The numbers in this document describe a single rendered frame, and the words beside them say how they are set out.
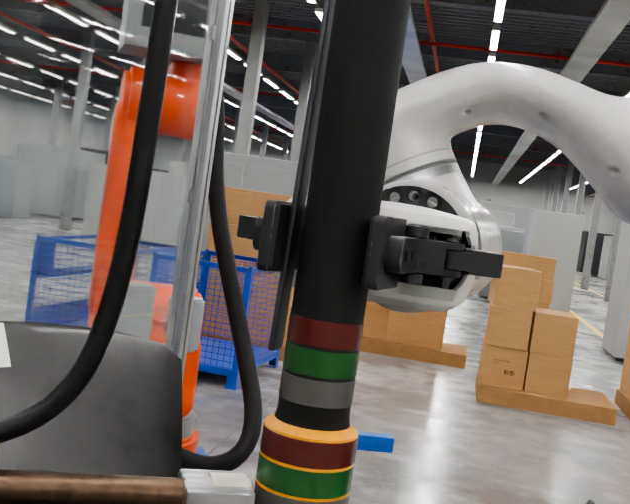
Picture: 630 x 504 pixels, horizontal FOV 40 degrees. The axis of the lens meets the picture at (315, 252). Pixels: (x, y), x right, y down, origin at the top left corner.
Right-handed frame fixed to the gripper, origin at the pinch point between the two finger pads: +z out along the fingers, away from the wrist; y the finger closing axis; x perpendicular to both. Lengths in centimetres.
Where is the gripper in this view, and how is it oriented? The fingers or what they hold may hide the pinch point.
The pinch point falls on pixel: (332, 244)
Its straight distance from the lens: 38.6
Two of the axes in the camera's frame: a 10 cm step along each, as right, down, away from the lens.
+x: 1.4, -9.9, -0.5
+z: -3.2, 0.0, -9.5
